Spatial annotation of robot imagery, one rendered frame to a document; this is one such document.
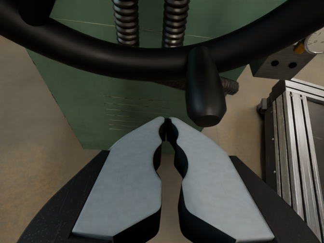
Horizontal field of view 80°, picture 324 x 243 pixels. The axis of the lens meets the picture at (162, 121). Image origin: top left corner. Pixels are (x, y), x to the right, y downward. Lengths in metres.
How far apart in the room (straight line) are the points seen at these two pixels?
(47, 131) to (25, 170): 0.17
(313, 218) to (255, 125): 0.50
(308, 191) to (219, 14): 0.62
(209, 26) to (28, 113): 0.86
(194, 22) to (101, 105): 0.32
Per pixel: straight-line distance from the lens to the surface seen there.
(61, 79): 0.50
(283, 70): 0.44
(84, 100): 0.55
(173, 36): 0.22
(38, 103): 1.06
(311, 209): 0.78
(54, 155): 0.91
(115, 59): 0.16
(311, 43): 0.37
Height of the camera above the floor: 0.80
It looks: 59 degrees down
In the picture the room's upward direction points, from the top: 15 degrees clockwise
